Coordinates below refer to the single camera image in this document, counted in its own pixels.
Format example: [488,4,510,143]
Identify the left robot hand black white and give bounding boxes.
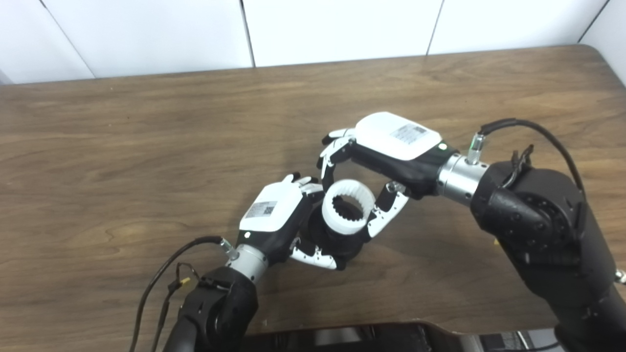
[236,172,343,271]

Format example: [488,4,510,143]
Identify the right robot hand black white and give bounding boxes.
[318,111,458,239]

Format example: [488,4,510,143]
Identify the white plastic ring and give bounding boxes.
[321,179,377,236]

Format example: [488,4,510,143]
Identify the thin wire with yellow connector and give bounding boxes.
[152,263,201,352]

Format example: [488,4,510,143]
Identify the thin black wrist wire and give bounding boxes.
[504,144,535,189]

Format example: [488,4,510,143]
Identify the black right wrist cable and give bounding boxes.
[467,118,626,285]

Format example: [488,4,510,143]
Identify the black robot torso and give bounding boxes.
[242,321,482,352]

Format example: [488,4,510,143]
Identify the round black plastic part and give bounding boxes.
[296,196,372,269]

